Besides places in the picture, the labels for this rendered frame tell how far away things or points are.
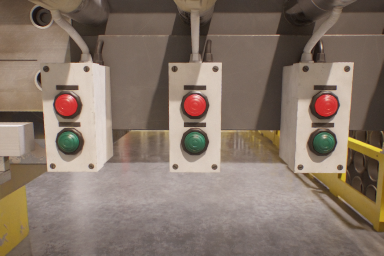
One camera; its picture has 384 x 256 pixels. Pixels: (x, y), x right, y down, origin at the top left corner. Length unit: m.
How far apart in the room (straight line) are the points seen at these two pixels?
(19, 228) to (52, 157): 1.27
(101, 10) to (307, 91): 0.33
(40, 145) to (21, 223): 1.10
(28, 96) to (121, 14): 0.22
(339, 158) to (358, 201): 1.56
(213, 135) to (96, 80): 0.18
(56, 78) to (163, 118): 0.17
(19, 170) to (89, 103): 0.61
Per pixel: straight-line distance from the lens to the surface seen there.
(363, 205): 1.99
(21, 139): 0.55
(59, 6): 0.43
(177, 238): 1.60
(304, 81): 0.45
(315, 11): 0.48
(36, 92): 0.62
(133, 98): 0.53
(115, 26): 0.57
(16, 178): 1.02
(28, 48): 0.62
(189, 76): 0.43
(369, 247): 1.73
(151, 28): 0.56
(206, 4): 0.40
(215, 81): 0.43
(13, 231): 1.70
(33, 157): 0.68
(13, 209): 1.67
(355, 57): 0.57
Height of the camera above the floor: 0.74
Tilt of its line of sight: 9 degrees down
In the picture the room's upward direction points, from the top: straight up
